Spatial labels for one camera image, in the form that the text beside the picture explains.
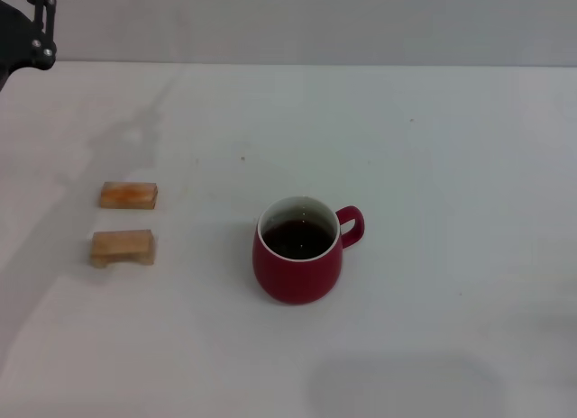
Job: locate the red ceramic cup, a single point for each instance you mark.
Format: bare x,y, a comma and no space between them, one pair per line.
293,283

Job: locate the wooden block with orange stain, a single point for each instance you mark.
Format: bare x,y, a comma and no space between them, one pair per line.
130,195

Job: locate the dark coffee liquid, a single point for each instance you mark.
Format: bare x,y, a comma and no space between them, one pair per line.
297,240

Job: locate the plain notched wooden block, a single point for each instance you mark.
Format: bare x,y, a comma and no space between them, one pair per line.
121,247

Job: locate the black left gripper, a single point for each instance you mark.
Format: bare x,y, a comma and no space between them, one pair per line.
15,39

